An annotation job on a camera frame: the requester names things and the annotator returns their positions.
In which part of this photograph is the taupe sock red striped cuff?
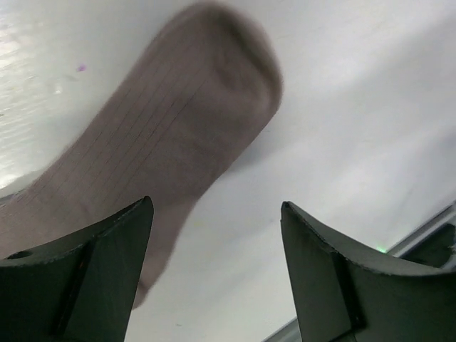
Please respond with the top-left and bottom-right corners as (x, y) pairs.
(1, 2), (283, 305)

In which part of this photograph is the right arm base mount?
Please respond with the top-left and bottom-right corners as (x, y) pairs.
(402, 223), (455, 268)

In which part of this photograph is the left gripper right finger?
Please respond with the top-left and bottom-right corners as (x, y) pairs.
(279, 201), (456, 342)

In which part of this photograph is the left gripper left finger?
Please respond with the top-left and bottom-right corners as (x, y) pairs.
(1, 197), (154, 342)

